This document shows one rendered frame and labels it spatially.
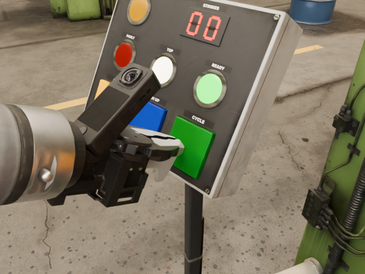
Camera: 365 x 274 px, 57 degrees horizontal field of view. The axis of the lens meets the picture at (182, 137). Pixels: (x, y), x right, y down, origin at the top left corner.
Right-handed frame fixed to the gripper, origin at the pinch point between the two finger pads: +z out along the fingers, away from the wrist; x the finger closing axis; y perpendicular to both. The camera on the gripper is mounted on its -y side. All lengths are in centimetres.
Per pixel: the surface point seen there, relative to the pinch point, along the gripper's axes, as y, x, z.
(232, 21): -19.0, -0.3, 2.9
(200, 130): -2.6, 1.5, 2.2
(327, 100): -25, -49, 248
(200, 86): -8.7, -1.5, 2.6
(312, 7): -137, -154, 399
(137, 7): -17.4, -20.1, 2.5
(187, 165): 3.1, 1.7, 2.2
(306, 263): 21.4, 17.3, 40.3
